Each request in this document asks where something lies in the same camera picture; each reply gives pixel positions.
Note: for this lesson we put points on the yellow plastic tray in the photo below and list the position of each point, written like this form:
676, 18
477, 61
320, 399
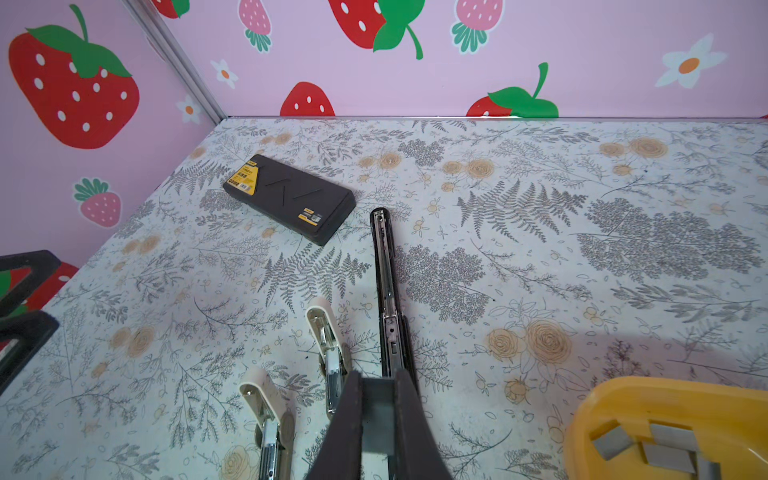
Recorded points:
647, 428

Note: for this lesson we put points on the staple strip far left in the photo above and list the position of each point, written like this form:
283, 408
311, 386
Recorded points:
612, 442

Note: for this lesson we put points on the black tool case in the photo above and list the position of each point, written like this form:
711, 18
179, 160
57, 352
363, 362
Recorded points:
304, 203

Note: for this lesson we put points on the staple strip right tilted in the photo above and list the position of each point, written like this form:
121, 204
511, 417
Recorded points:
707, 469

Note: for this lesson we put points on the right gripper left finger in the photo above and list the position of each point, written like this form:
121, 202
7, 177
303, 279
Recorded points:
339, 457

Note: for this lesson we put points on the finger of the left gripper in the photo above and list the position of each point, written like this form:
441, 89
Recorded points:
23, 332

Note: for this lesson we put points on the black stapler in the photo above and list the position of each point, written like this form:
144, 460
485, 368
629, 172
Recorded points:
395, 338

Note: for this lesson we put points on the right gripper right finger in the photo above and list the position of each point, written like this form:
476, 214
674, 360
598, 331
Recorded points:
416, 453

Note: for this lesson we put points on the staple strip upper right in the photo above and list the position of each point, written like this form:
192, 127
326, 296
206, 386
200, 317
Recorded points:
682, 438

